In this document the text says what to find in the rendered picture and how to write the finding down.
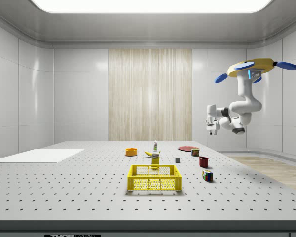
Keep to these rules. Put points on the red plate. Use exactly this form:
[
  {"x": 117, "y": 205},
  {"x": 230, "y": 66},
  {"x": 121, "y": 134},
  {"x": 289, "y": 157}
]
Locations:
[{"x": 185, "y": 148}]

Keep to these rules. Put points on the dark red mug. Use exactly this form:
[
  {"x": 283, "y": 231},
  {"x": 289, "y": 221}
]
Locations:
[{"x": 204, "y": 162}]

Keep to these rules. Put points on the puzzle cube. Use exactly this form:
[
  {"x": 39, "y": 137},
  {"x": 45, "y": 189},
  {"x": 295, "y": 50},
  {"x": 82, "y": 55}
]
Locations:
[{"x": 207, "y": 175}]

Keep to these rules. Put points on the small white bottle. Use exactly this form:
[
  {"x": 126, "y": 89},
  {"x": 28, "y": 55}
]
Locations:
[{"x": 155, "y": 146}]

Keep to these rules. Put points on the banana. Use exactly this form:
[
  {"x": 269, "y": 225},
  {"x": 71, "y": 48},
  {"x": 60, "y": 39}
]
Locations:
[{"x": 148, "y": 153}]

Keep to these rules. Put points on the drone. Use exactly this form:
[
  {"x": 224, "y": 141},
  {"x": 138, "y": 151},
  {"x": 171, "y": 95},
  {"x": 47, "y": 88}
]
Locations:
[{"x": 257, "y": 64}]

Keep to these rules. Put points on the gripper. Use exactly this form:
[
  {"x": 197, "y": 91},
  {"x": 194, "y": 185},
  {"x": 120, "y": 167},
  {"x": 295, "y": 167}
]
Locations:
[{"x": 213, "y": 127}]

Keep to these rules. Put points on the yellow bowl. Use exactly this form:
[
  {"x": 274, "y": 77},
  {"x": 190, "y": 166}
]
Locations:
[{"x": 131, "y": 152}]

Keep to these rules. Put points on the yellow carton box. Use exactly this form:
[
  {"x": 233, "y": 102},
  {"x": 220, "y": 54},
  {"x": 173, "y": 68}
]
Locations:
[{"x": 155, "y": 158}]

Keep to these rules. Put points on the flat-sided can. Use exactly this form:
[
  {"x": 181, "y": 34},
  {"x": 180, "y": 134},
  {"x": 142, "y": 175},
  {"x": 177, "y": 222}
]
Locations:
[{"x": 195, "y": 152}]

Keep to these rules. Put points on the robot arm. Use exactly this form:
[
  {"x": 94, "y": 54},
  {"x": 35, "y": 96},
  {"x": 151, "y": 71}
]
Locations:
[{"x": 244, "y": 86}]

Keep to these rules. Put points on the yellow basket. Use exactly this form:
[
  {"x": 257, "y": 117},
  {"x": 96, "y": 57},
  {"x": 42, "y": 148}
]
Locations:
[{"x": 154, "y": 184}]

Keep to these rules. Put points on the white board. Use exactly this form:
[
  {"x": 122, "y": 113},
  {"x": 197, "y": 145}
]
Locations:
[{"x": 37, "y": 155}]

